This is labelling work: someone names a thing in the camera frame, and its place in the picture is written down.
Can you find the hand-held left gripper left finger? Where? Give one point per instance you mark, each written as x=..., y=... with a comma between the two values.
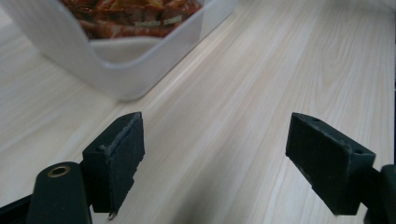
x=115, y=165

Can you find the red printed snack packet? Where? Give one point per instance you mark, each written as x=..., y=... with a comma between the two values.
x=124, y=29

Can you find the white translucent plastic container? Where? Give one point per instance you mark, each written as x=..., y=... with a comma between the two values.
x=124, y=84

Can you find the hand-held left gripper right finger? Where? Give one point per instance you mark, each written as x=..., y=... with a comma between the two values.
x=330, y=161

